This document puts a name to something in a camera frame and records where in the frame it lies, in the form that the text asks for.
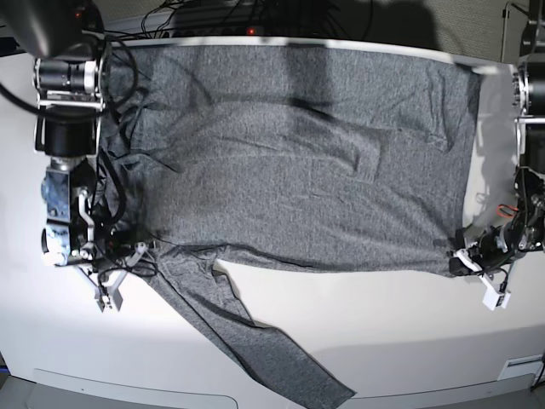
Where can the grey long-sleeve T-shirt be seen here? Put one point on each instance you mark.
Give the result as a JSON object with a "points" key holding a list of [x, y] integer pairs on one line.
{"points": [[302, 159]]}

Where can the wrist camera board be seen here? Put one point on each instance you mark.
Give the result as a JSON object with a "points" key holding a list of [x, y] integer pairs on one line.
{"points": [[494, 299], [109, 298]]}

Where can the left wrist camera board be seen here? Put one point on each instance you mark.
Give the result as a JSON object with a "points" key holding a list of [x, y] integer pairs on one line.
{"points": [[494, 299]]}

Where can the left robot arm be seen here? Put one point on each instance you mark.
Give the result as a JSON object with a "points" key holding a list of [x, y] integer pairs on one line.
{"points": [[524, 233]]}

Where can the black power strip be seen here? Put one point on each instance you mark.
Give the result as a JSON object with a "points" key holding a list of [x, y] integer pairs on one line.
{"points": [[239, 30]]}

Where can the thin metal stand rod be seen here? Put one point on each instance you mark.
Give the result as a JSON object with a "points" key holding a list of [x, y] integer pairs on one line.
{"points": [[515, 17]]}

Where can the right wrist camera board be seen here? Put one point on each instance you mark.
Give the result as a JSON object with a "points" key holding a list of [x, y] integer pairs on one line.
{"points": [[109, 298]]}

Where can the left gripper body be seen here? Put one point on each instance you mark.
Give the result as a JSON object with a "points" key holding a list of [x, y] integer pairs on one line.
{"points": [[491, 250]]}

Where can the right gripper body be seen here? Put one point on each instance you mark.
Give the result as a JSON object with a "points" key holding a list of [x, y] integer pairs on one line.
{"points": [[108, 252]]}

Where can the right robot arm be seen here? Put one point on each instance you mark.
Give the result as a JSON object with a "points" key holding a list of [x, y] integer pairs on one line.
{"points": [[83, 193]]}

